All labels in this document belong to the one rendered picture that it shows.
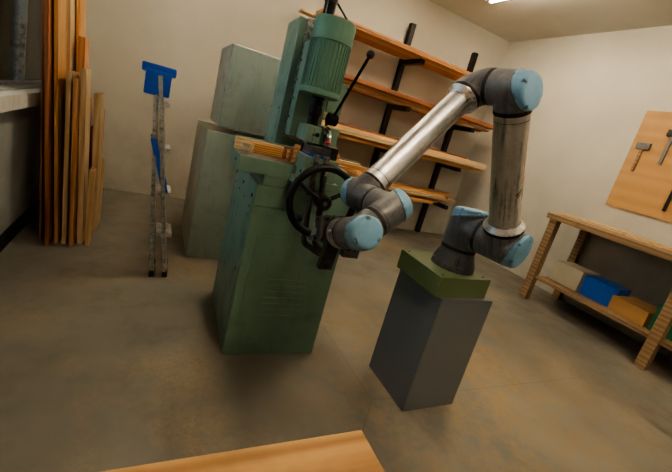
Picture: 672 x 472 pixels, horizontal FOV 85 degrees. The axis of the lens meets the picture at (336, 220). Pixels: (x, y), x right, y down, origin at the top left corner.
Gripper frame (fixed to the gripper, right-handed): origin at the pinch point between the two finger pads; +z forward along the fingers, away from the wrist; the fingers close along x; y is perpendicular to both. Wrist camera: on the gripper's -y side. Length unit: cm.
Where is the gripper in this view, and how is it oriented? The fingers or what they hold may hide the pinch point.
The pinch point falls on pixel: (314, 238)
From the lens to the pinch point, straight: 125.9
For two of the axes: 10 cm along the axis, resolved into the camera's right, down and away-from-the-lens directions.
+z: -4.1, 0.3, 9.1
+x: -9.0, -1.2, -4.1
